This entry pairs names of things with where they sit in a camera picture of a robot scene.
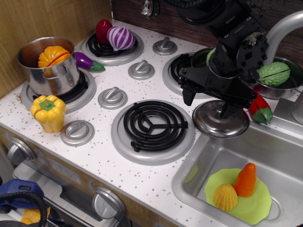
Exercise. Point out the grey oven knob left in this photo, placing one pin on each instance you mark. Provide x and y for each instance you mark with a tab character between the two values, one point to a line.
19	151

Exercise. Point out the silver faucet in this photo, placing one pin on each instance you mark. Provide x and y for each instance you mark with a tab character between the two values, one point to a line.
279	31

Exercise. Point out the grey oven knob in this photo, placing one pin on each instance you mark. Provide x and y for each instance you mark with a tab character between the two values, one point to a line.
106	204
19	151

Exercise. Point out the blue clamp tool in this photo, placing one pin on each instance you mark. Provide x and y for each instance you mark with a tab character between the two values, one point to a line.
21	194

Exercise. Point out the black burner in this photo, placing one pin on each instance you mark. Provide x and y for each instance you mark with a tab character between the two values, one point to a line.
74	100
105	54
170	74
152	132

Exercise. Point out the front right black burner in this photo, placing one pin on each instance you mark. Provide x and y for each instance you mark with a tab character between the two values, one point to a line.
152	132

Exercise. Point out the front left black burner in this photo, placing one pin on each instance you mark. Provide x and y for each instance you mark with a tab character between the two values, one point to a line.
74	100

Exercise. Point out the yellow object bottom left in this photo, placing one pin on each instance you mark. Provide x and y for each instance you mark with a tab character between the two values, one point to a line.
31	216

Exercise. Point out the silver oven door handle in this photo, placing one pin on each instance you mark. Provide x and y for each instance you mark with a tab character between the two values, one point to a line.
72	205

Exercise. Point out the silver metal pot lid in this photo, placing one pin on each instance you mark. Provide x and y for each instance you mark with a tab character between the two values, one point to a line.
206	118

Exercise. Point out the yellow toy bell pepper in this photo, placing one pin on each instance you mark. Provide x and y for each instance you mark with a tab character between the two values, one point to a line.
49	111

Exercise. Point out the silver wall hook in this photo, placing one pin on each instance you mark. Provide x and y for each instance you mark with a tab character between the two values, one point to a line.
150	9

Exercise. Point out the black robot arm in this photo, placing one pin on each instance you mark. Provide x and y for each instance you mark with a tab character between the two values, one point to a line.
241	46

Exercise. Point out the back right black burner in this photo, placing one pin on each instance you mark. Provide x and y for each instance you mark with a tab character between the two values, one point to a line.
170	74

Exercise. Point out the small steel pan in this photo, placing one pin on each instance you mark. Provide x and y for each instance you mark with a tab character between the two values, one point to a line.
285	90

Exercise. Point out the purple striped toy onion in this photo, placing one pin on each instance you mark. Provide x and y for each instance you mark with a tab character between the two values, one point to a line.
120	38

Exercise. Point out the red toy chili pepper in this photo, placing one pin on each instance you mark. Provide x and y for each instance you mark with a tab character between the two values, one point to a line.
260	110

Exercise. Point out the back left black burner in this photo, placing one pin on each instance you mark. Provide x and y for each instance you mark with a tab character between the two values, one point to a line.
105	54

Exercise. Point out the grey stove knob front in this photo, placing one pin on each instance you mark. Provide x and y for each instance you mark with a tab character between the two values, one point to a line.
77	133

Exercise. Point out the grey stove knob lower middle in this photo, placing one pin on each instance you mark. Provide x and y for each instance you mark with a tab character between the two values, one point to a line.
112	98

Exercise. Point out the purple toy eggplant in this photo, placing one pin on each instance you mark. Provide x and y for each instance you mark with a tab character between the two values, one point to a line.
85	62

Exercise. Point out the silver sink basin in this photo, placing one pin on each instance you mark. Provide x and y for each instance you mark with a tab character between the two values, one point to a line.
279	161

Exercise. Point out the green toy bitter gourd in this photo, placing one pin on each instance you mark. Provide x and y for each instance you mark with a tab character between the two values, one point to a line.
274	74

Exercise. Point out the orange toy carrot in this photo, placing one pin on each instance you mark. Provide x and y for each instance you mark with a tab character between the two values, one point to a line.
245	182

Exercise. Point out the grey stove knob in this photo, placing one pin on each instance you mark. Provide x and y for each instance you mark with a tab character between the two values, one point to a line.
112	98
77	133
164	47
141	70

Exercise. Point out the grey stove knob upper middle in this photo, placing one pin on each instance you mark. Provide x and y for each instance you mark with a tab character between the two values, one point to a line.
141	70

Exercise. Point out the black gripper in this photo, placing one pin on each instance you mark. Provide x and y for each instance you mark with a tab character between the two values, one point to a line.
231	90

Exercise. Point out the steel pot with handles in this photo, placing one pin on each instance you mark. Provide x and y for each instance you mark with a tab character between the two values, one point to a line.
54	80

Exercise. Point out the light green plate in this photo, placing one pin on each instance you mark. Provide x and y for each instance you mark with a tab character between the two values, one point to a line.
251	209

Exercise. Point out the grey oven knob right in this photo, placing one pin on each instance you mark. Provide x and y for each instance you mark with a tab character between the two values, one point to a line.
106	204

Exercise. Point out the dark red toy fruit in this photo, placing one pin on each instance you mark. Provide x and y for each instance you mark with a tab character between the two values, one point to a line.
102	28

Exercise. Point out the grey stove knob back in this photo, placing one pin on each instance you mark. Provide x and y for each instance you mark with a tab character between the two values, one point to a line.
164	47

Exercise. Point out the yellow toy corn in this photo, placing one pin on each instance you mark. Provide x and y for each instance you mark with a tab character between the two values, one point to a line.
225	197

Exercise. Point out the orange toy pumpkin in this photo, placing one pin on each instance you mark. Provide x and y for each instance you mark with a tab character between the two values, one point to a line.
52	55

